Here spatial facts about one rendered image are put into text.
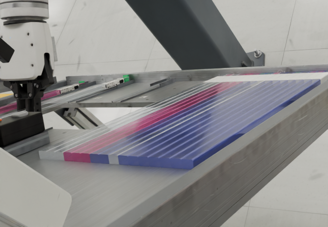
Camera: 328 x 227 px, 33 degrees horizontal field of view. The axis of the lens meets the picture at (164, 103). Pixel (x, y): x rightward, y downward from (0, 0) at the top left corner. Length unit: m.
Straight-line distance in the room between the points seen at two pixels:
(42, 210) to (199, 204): 0.24
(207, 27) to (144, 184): 1.20
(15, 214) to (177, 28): 1.43
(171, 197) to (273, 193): 1.32
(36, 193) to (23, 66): 0.69
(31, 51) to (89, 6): 1.86
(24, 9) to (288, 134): 0.50
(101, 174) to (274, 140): 0.21
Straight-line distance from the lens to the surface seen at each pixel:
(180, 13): 1.64
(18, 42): 0.99
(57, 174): 0.64
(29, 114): 0.78
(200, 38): 1.72
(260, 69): 1.07
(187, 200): 0.50
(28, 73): 0.97
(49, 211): 0.31
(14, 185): 0.29
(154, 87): 1.13
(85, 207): 0.52
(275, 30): 2.14
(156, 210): 0.46
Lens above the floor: 1.54
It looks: 45 degrees down
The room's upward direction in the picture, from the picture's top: 43 degrees counter-clockwise
